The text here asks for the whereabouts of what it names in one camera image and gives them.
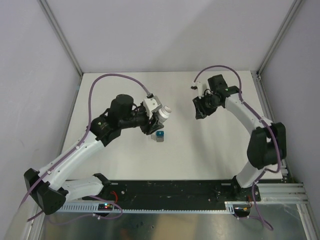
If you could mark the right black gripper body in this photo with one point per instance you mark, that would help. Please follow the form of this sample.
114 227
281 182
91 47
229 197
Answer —
209 104

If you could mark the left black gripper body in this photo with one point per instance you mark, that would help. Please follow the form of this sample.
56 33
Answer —
145 126

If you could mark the blue pill box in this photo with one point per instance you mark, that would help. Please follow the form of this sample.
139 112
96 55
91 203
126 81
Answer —
159 134

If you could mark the white pill bottle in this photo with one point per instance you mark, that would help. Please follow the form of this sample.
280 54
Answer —
164 113

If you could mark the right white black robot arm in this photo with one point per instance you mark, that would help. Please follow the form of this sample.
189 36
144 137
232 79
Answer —
267 144

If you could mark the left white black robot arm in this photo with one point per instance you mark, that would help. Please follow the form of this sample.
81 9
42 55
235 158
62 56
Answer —
50 187

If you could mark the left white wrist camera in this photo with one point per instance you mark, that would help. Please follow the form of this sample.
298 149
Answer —
152 105

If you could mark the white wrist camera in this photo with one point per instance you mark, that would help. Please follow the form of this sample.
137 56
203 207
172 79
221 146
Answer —
152 105
200 88

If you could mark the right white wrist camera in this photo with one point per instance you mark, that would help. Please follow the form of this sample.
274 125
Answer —
200 88

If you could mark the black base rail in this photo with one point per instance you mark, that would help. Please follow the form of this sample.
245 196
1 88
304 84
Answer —
177 194

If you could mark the grey slotted cable duct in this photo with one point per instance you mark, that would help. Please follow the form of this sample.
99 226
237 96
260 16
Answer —
106 208

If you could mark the aluminium frame crossbar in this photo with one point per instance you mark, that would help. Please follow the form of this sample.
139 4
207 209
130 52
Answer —
282 193

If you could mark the right aluminium frame post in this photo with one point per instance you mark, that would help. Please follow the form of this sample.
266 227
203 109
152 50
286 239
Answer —
280 34

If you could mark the aluminium frame post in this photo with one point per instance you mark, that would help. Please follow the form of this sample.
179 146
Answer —
52 20
280 34

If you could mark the left aluminium frame post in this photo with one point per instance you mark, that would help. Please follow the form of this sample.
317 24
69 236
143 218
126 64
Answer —
52 20

